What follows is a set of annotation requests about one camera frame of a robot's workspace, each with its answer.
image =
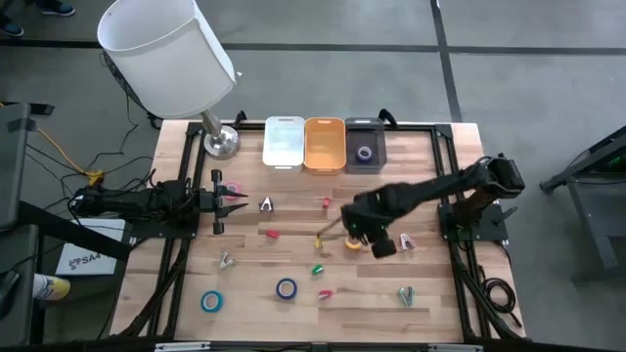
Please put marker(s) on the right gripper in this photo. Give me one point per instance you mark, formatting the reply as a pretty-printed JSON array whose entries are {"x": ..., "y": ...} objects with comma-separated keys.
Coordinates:
[{"x": 369, "y": 230}]

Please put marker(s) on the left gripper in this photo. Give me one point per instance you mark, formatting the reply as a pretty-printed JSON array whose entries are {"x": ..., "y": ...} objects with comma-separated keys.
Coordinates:
[{"x": 216, "y": 200}]

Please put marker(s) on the pink tape roll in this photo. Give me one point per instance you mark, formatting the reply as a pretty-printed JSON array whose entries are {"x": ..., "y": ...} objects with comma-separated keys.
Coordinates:
[{"x": 234, "y": 186}]

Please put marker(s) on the yellow tape roll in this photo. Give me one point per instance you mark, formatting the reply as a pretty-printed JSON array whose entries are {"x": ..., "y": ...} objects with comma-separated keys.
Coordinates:
[{"x": 351, "y": 246}]

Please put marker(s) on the pink staple remover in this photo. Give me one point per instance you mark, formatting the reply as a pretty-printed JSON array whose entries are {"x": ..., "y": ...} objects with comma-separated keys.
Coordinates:
[{"x": 407, "y": 242}]

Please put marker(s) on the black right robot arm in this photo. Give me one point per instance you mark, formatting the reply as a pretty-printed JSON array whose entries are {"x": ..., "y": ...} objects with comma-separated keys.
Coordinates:
[{"x": 430, "y": 188}]

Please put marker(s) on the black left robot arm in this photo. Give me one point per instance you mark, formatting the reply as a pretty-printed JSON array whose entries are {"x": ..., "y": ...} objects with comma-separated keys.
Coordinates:
[{"x": 137, "y": 200}]

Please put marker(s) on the red mini stapler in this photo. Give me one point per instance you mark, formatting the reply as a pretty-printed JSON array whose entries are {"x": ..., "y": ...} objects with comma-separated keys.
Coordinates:
[
  {"x": 326, "y": 203},
  {"x": 273, "y": 234}
]

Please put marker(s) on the green mini stapler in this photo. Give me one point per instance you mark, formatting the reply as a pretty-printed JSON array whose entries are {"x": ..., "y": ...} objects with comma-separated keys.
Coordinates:
[{"x": 317, "y": 270}]

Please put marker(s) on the blue tape roll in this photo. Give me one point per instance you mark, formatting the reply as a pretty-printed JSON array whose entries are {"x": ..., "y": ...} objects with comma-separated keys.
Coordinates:
[{"x": 278, "y": 288}]

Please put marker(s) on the purple tape roll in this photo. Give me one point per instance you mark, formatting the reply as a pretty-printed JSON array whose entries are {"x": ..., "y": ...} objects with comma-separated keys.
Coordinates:
[{"x": 357, "y": 153}]

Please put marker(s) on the green-grey staple remover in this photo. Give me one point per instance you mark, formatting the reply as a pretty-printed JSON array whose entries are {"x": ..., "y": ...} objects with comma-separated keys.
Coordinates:
[{"x": 406, "y": 296}]

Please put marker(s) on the teal tape roll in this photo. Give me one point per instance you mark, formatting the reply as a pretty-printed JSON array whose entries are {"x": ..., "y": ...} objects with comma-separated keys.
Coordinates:
[{"x": 203, "y": 301}]

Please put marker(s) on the translucent grey plastic bin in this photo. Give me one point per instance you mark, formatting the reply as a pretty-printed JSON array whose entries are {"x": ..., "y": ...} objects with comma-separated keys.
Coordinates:
[{"x": 353, "y": 163}]

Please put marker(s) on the white plastic bin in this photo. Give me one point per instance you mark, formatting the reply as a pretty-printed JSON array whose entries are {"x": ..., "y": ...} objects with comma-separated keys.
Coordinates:
[{"x": 283, "y": 146}]

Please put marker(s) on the orange plastic bin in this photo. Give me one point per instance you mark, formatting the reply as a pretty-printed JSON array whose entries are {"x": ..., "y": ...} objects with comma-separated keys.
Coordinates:
[{"x": 325, "y": 146}]

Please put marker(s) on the white cardboard box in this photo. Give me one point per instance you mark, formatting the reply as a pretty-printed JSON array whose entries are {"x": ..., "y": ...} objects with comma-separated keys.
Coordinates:
[{"x": 88, "y": 259}]

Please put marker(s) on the table lamp white shade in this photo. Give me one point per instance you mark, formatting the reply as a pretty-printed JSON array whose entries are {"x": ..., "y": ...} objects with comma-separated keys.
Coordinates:
[{"x": 166, "y": 58}]

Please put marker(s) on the black diagonal stand bar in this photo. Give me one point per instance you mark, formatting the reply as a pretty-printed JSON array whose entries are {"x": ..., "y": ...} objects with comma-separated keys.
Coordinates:
[{"x": 73, "y": 230}]

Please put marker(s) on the yellow and white spray can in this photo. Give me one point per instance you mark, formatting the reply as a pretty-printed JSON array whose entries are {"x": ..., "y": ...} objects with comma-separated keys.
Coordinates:
[{"x": 51, "y": 287}]

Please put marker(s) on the grey cart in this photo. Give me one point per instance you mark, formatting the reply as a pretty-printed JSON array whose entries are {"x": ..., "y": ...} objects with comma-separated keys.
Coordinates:
[{"x": 14, "y": 166}]

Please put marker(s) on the dark grey metal stand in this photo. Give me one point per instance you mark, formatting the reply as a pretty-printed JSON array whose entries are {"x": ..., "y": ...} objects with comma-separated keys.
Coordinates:
[{"x": 594, "y": 195}]

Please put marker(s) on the person's shoe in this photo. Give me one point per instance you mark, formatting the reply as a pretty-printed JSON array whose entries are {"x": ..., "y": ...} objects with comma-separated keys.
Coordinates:
[
  {"x": 56, "y": 7},
  {"x": 10, "y": 27}
]

